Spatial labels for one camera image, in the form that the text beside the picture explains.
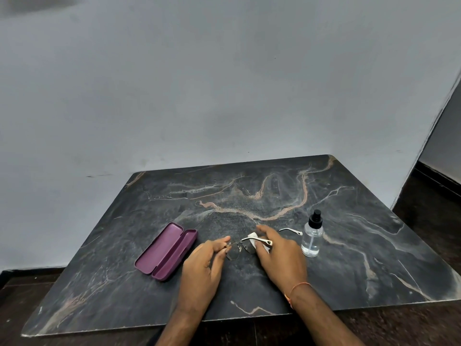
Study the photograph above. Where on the person's left hand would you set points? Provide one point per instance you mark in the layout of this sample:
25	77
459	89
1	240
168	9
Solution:
200	277

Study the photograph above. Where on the person's right hand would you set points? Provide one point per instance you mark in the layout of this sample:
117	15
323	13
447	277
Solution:
284	263

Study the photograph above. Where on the clear spray bottle black cap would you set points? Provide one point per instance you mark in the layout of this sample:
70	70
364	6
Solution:
312	239

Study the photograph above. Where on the white cleaning cloth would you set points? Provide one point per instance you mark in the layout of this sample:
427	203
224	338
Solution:
254	238

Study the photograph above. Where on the maroon glasses case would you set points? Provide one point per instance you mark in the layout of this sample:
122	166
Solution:
164	250

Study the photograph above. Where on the person's right forearm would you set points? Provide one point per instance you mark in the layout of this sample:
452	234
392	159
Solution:
324	320

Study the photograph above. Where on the black skirting board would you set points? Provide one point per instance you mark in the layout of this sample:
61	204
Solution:
29	272
441	178

